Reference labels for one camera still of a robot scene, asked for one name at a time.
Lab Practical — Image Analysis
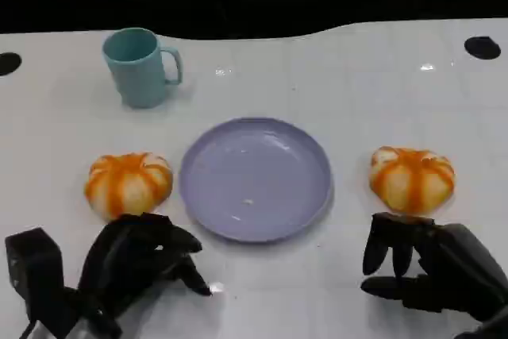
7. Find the lilac plate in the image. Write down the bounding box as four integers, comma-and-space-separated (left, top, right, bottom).
179, 117, 333, 244

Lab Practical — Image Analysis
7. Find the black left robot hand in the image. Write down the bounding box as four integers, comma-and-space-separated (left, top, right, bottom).
77, 212, 214, 321

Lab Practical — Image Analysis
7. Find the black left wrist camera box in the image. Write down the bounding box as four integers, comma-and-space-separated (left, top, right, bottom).
4, 227, 65, 318

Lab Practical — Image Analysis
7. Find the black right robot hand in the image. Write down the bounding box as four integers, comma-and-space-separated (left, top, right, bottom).
360, 212, 508, 322

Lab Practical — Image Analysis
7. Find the orange white toy bread roll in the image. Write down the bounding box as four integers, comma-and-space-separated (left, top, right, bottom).
369, 145, 456, 216
83, 151, 174, 222

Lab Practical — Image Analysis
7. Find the black table cable hole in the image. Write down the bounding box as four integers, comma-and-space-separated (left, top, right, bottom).
464, 36, 502, 60
0, 52, 22, 77

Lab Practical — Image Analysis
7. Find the pale green mug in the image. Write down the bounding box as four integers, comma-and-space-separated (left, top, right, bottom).
102, 27, 184, 110

